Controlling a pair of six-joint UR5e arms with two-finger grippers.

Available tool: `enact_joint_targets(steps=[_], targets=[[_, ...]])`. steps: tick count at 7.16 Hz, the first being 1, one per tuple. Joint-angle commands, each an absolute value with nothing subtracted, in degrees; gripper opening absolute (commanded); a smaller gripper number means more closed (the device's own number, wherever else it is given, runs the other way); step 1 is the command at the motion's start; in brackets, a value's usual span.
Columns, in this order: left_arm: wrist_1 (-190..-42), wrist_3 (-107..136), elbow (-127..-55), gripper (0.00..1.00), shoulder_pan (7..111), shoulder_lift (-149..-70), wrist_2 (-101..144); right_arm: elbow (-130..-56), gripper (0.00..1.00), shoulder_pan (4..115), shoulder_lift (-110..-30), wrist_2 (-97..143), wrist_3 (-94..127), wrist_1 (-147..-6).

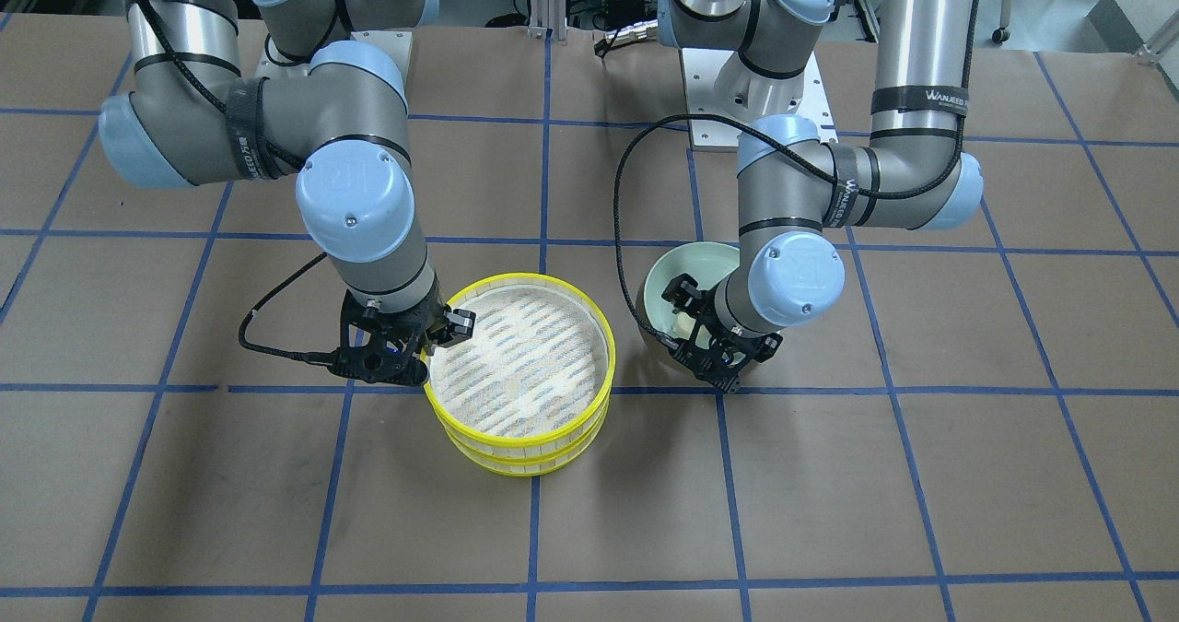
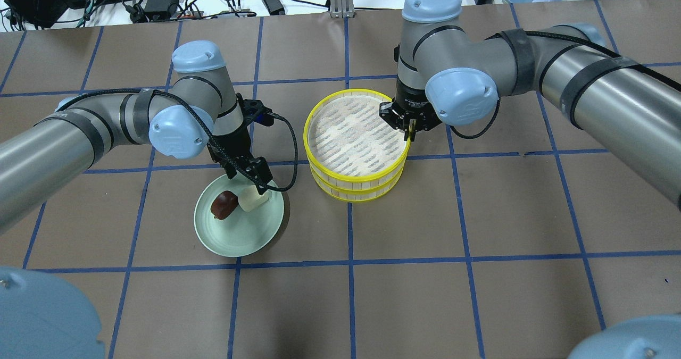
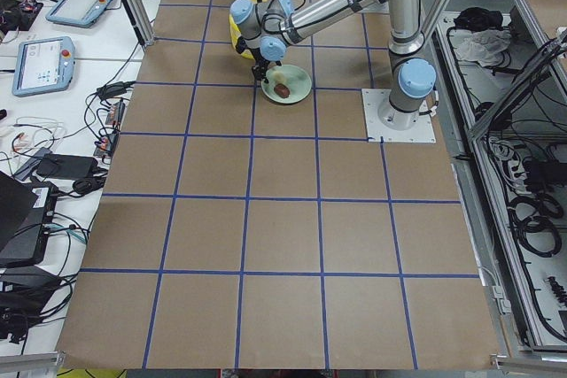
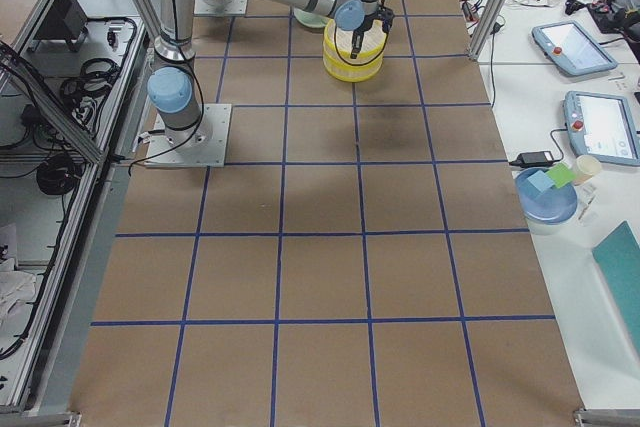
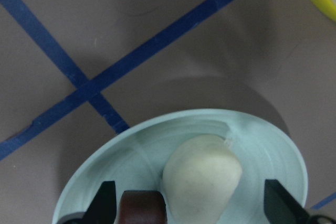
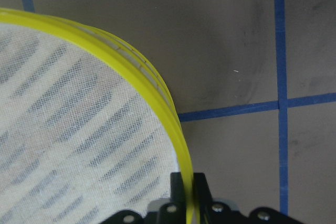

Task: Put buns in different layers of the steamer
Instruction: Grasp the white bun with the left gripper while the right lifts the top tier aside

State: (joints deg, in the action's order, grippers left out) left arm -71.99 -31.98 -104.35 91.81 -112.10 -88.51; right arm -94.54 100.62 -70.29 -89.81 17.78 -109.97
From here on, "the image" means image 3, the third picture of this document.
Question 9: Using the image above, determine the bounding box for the white crumpled cloth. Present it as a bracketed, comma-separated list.
[455, 29, 512, 67]

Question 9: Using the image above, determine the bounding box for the near teach pendant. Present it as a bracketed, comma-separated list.
[12, 36, 75, 97]

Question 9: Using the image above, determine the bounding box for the teach pendant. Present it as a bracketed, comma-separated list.
[12, 36, 75, 97]
[46, 0, 113, 28]

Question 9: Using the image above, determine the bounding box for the far teach pendant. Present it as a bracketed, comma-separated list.
[46, 0, 113, 28]

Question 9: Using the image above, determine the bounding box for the green plate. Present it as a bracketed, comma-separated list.
[260, 65, 312, 104]

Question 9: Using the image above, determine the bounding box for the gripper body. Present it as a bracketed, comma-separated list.
[252, 52, 271, 73]

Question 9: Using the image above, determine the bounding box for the black laptop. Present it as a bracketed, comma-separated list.
[1, 173, 57, 268]

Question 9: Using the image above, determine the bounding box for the black power adapter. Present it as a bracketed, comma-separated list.
[35, 153, 97, 180]

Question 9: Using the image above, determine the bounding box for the white bun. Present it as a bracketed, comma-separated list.
[271, 70, 287, 85]

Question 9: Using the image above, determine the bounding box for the brown bun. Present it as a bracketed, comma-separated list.
[274, 83, 291, 99]

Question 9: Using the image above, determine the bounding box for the yellow steamer top layer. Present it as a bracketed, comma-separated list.
[229, 15, 241, 44]

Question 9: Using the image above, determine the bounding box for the yellow steamer bottom layer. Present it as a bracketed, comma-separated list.
[232, 36, 253, 59]

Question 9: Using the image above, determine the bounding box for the yellow steamer layer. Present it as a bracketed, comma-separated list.
[229, 15, 241, 44]
[232, 36, 253, 59]

